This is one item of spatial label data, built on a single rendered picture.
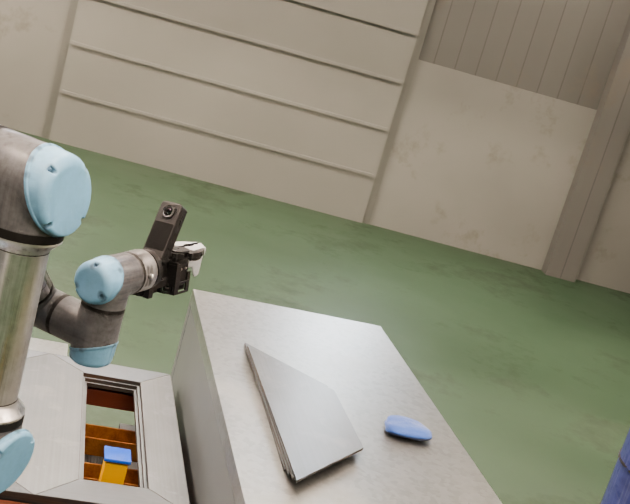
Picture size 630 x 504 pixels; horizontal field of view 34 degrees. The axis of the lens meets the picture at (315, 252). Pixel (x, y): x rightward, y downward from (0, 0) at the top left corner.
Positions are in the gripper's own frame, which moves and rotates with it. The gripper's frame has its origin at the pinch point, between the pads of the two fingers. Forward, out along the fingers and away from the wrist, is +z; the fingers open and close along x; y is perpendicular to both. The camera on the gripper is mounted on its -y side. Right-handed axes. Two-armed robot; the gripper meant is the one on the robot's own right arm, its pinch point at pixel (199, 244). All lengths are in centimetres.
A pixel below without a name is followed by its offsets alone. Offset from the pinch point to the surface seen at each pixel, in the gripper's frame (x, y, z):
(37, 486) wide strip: -28, 58, -6
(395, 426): 32, 43, 47
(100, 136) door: -449, 68, 615
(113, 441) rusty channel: -42, 68, 45
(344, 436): 25, 42, 31
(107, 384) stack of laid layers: -51, 56, 53
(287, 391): 6, 39, 41
